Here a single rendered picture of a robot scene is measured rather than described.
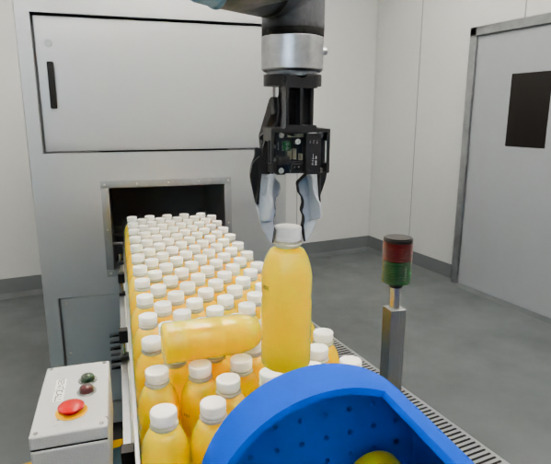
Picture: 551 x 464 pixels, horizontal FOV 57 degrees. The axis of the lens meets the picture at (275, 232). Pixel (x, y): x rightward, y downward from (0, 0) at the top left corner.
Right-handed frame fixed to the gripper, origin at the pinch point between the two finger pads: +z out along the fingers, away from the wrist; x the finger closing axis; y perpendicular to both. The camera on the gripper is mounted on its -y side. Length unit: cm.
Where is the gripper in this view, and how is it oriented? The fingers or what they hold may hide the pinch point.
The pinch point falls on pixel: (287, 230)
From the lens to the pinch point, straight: 68.9
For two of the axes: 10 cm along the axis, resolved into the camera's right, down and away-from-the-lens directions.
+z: 0.0, 9.7, 2.3
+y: 1.8, 2.3, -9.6
